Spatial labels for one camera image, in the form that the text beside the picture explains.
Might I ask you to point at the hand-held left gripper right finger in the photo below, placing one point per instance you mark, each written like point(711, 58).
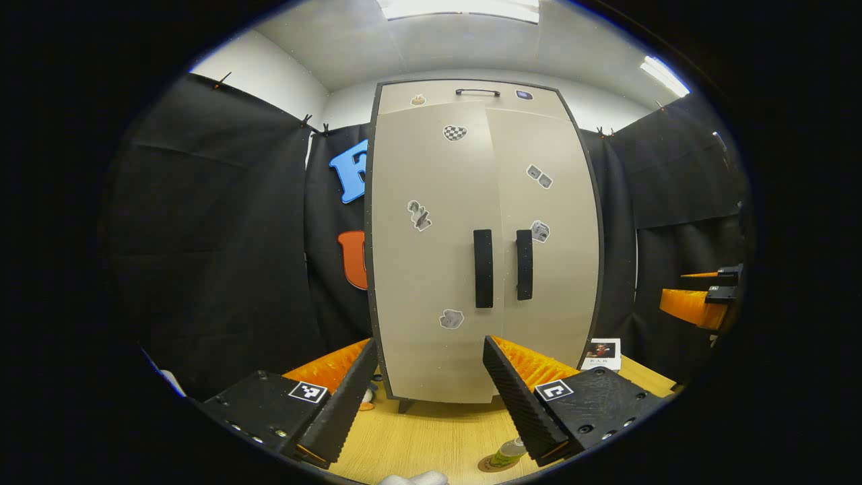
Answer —
point(518, 411)

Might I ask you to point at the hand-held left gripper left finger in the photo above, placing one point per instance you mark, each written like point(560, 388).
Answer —
point(343, 417)

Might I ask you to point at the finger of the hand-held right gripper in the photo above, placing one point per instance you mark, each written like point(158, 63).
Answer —
point(690, 306)
point(724, 273)

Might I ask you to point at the green label bottle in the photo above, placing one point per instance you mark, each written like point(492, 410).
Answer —
point(505, 455)

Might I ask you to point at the round brown coaster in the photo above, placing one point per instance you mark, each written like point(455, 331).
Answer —
point(486, 465)

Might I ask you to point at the grey cabinet door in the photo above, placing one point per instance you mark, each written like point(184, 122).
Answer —
point(559, 283)
point(431, 269)

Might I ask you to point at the grey cabinet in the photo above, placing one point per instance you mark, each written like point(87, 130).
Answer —
point(368, 283)

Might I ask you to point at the grey cabinet drawer front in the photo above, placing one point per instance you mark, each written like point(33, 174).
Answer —
point(438, 108)

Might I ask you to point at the printed photo card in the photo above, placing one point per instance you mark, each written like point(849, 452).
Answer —
point(603, 353)

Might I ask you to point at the ceiling light panel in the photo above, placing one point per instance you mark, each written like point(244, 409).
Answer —
point(663, 74)
point(458, 8)

